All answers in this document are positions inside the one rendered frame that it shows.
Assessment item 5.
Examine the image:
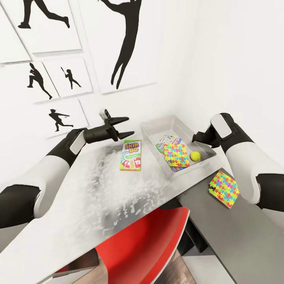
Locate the tennis ball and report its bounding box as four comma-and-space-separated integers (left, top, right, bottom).
190, 151, 201, 162

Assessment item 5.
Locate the board game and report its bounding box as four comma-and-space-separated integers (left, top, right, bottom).
155, 133, 182, 154
120, 140, 141, 172
166, 160, 187, 172

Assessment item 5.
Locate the jigsaw puzzle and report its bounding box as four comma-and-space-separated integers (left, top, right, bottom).
164, 144, 190, 167
209, 171, 240, 208

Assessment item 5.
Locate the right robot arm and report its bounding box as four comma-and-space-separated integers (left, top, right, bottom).
192, 113, 284, 233

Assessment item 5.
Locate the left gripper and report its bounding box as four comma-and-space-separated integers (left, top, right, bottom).
91, 117, 135, 142

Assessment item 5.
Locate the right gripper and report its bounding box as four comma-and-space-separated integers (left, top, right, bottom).
192, 130, 220, 147

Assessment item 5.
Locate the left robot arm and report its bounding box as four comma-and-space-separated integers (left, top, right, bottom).
0, 108, 135, 253

